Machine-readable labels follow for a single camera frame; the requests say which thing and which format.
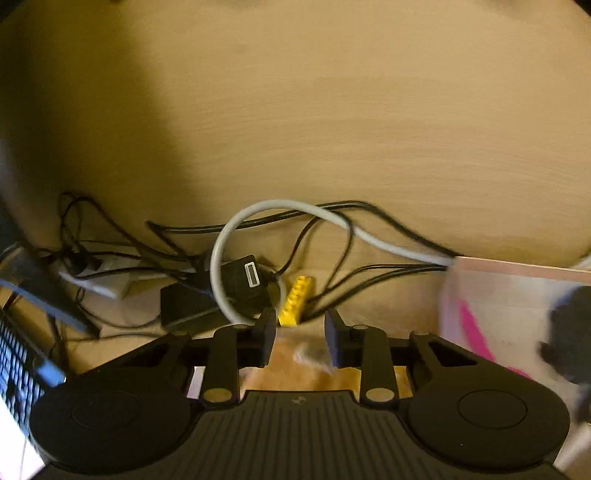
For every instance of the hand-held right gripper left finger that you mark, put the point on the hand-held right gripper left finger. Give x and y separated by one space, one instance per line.
264 339

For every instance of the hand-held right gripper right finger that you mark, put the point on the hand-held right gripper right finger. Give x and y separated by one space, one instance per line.
336 341

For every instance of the pink cardboard box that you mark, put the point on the pink cardboard box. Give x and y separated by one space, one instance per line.
508 266

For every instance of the yellow toy brick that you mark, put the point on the yellow toy brick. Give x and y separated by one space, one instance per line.
295 300

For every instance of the black usb adapter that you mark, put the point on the black usb adapter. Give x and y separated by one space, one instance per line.
244 280

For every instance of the clear bag with pink item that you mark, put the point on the clear bag with pink item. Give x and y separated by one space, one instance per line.
475 332

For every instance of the white power strip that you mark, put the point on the white power strip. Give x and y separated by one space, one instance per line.
108 284

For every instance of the black computer monitor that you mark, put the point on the black computer monitor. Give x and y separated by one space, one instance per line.
41 286

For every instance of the black keyboard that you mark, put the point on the black keyboard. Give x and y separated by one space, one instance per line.
18 364

